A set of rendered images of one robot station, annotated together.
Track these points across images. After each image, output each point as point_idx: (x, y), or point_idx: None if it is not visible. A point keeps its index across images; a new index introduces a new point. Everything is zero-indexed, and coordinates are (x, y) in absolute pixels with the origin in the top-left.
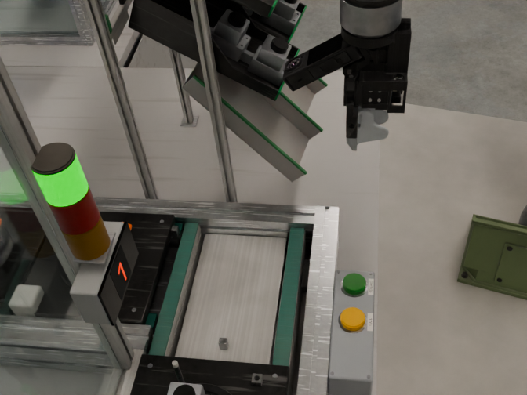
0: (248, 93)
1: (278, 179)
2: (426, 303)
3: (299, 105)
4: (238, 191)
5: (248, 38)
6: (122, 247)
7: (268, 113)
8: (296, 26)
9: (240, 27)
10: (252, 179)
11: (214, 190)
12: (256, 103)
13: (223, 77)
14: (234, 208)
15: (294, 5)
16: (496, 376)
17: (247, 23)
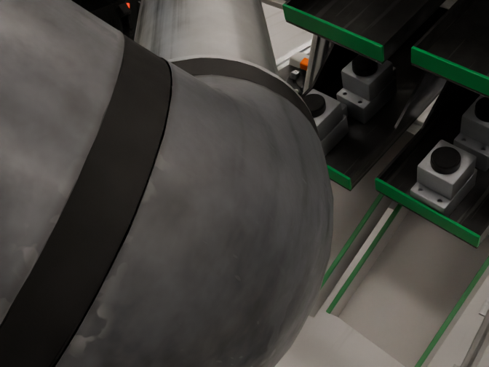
0: (367, 207)
1: (326, 346)
2: None
3: (384, 328)
4: (327, 301)
5: (360, 105)
6: (138, 2)
7: (341, 239)
8: (416, 202)
9: (352, 70)
10: (341, 322)
11: (341, 283)
12: (354, 218)
13: (384, 164)
14: None
15: (426, 166)
16: None
17: (362, 79)
